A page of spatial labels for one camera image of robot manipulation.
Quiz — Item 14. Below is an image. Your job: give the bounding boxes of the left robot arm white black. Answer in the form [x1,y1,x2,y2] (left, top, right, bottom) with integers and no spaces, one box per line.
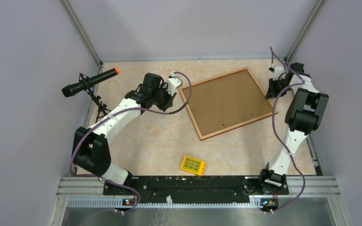
[72,72,183,195]

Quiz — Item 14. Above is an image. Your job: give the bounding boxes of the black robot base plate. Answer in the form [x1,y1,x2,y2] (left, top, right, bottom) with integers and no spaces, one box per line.
[103,176,275,203]

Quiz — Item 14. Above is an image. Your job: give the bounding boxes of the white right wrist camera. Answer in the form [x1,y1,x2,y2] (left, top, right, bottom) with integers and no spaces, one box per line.
[269,65,286,81]

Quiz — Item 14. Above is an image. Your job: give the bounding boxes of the black mini tripod stand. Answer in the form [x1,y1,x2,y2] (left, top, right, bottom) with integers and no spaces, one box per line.
[79,73,110,122]

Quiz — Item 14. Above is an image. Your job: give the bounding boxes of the aluminium rail frame front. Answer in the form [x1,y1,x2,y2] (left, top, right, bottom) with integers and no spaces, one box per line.
[49,176,351,226]

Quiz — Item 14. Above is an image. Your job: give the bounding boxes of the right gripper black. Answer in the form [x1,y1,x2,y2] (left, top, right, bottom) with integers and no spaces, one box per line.
[265,78,292,100]

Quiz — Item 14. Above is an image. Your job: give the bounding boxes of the red wooden picture frame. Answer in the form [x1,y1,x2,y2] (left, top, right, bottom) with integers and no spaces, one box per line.
[180,67,277,141]

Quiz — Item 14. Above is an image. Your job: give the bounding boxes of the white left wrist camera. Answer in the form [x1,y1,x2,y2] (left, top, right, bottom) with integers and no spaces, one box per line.
[166,71,183,96]

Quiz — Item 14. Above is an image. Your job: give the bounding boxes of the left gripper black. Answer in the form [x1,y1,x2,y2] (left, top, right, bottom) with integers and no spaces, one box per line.
[151,83,176,112]

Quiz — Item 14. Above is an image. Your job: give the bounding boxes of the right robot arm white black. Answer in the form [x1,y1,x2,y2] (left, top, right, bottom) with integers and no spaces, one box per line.
[257,63,329,194]

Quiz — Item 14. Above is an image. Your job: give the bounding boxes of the black microphone orange tip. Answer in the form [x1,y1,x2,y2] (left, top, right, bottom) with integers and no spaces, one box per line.
[62,68,120,97]

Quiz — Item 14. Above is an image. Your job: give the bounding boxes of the white slotted cable duct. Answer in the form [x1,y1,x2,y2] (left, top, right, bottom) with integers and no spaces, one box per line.
[67,196,263,209]

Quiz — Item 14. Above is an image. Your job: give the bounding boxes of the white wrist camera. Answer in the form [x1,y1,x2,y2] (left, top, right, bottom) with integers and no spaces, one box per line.
[269,65,286,81]
[166,71,183,96]

